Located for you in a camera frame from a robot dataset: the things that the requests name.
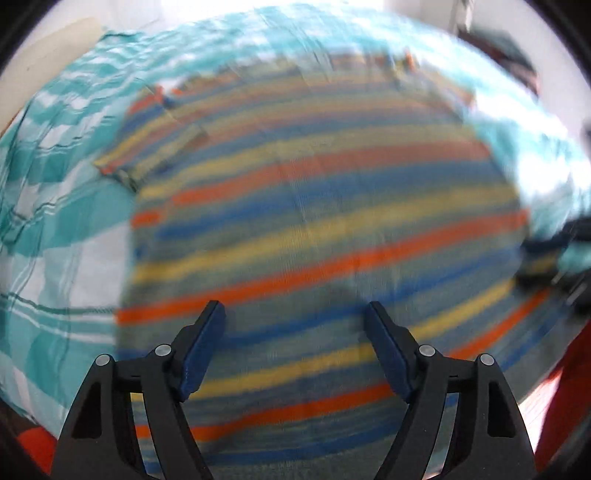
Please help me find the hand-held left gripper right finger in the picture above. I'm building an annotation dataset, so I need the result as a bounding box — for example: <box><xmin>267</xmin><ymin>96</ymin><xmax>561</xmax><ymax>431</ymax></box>
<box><xmin>364</xmin><ymin>302</ymin><xmax>539</xmax><ymax>480</ymax></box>

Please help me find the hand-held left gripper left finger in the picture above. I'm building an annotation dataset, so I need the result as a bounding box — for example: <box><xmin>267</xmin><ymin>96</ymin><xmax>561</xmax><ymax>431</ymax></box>
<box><xmin>53</xmin><ymin>300</ymin><xmax>226</xmax><ymax>480</ymax></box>

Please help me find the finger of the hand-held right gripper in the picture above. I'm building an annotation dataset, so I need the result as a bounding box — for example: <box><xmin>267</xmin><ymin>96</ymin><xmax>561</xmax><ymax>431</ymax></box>
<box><xmin>514</xmin><ymin>271</ymin><xmax>557</xmax><ymax>289</ymax></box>
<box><xmin>522</xmin><ymin>237</ymin><xmax>571</xmax><ymax>254</ymax></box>

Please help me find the striped knit shirt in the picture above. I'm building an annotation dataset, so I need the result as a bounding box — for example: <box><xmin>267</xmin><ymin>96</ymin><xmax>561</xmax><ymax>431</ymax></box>
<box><xmin>95</xmin><ymin>48</ymin><xmax>571</xmax><ymax>480</ymax></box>

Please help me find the teal checked bedsheet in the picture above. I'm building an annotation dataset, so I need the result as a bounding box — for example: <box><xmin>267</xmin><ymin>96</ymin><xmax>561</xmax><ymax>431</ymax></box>
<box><xmin>0</xmin><ymin>4</ymin><xmax>591</xmax><ymax>430</ymax></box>

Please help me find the dark cloth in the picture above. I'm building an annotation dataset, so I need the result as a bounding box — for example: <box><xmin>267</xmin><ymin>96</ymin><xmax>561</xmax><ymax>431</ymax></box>
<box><xmin>466</xmin><ymin>25</ymin><xmax>542</xmax><ymax>97</ymax></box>

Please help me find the beige bed frame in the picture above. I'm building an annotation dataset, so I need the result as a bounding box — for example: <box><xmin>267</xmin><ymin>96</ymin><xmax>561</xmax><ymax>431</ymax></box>
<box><xmin>16</xmin><ymin>17</ymin><xmax>109</xmax><ymax>100</ymax></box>

